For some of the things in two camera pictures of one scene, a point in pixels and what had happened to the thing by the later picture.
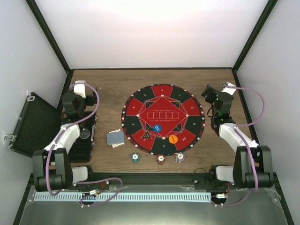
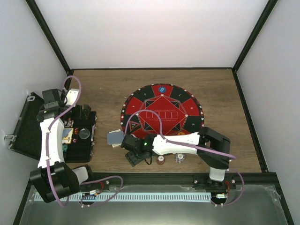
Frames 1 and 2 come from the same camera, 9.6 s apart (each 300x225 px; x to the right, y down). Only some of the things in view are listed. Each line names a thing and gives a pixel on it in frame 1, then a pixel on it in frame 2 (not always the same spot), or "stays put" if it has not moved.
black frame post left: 51,40 stays put
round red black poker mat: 162,119 stays put
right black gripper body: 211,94 -> 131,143
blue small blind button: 157,128 -> 162,89
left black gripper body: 92,101 -> 78,114
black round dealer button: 85,133 stays put
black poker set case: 36,123 stays put
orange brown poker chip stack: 161,159 stays put
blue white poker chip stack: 179,157 stays put
